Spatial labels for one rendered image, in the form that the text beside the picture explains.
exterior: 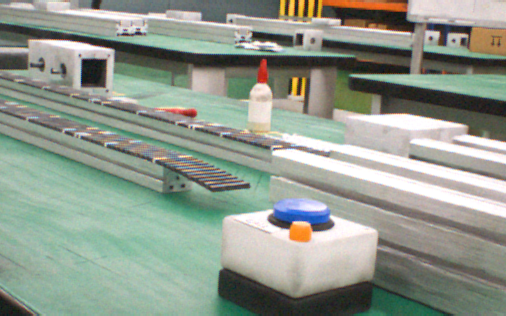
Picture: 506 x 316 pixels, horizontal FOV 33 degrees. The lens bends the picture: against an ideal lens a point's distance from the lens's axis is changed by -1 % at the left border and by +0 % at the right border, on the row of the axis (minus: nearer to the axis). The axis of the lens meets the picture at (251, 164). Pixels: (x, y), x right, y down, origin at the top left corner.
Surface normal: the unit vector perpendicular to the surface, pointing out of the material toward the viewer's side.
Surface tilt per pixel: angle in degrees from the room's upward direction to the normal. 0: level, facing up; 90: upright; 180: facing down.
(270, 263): 90
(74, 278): 0
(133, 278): 0
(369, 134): 90
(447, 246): 90
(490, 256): 90
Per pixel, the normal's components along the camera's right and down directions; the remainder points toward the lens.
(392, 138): -0.75, 0.07
